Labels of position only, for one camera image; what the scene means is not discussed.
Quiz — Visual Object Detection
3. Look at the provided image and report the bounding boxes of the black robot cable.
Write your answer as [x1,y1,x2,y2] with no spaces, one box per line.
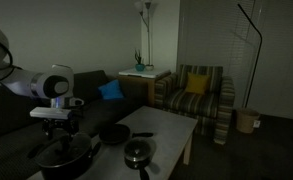
[0,38,24,81]

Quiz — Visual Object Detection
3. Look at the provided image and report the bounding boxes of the wicker waste basket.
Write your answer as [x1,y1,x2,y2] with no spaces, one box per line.
[235,107,262,135]

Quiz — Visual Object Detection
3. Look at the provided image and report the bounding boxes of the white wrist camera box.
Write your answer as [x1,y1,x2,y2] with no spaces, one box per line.
[29,106,73,120]

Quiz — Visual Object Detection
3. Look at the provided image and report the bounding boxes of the white window blinds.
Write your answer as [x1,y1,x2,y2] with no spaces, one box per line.
[176,0,293,121]

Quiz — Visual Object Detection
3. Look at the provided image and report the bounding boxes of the teal potted plant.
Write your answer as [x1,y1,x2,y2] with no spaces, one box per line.
[133,49,146,72]

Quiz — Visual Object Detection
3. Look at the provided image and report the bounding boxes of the black frying pan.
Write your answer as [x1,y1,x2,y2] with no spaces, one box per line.
[98,123,155,145]

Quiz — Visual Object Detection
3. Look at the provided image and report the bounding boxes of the small glass saucepan lid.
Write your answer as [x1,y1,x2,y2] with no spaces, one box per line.
[123,137,157,162]

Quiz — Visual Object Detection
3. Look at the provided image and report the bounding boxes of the yellow cushion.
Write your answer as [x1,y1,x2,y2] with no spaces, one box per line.
[184,72,212,96]

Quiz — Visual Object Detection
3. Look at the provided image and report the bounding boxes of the large black pot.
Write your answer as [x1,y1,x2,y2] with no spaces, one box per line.
[27,133,102,180]

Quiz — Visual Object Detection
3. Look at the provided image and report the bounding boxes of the small black saucepan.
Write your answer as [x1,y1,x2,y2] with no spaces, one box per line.
[123,137,158,180]

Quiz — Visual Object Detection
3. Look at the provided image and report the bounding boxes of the thin black floor lamp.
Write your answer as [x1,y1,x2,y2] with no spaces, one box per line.
[237,3,264,109]

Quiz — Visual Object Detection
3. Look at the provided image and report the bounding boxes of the striped armchair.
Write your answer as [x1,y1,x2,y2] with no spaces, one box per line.
[153,64,236,146]

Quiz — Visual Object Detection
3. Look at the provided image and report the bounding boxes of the white multi-head floor lamp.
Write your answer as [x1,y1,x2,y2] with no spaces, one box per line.
[134,0,154,68]

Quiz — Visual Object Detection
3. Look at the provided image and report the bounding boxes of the dark grey sofa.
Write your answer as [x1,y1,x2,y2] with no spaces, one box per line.
[0,69,154,180]

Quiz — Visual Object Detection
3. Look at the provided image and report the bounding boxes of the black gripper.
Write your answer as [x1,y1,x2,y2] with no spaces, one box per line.
[41,118,81,153]

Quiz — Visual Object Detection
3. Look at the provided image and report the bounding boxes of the blue pillow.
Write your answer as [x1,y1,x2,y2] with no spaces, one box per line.
[97,79,125,101]

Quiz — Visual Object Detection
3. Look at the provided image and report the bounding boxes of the grey coffee table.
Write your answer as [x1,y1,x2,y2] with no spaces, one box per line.
[25,105,199,180]

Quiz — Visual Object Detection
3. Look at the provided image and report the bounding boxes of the wooden white-topped side table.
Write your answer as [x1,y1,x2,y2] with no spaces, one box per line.
[116,67,172,108]

